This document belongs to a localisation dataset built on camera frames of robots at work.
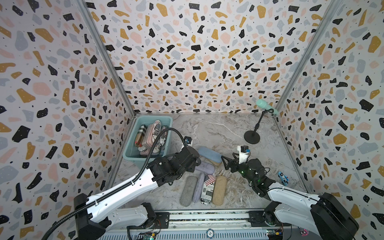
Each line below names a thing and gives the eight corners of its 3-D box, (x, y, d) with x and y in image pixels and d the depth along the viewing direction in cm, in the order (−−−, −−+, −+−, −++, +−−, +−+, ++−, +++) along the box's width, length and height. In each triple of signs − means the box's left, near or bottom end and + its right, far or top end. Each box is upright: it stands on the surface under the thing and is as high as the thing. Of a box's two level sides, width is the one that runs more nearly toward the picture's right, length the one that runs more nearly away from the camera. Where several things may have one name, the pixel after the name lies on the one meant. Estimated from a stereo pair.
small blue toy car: (284, 186, 88) (286, 184, 86) (276, 173, 93) (278, 171, 91) (289, 184, 89) (291, 182, 87) (280, 171, 94) (282, 170, 92)
